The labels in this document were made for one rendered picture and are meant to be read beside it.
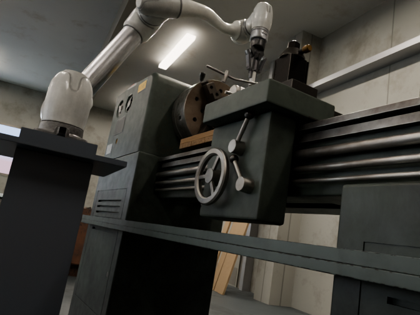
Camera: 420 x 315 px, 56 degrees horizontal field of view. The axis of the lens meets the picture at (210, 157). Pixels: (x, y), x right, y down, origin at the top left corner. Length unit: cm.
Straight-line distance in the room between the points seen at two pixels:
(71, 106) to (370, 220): 111
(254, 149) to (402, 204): 40
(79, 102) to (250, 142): 74
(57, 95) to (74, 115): 9
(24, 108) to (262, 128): 866
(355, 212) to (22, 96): 905
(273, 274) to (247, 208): 336
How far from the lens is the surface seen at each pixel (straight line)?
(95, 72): 179
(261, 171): 91
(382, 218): 70
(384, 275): 61
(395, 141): 81
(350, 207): 74
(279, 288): 434
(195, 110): 169
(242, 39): 219
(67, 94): 151
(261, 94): 93
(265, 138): 93
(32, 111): 944
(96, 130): 946
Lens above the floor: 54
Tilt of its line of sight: 12 degrees up
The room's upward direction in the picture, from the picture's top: 10 degrees clockwise
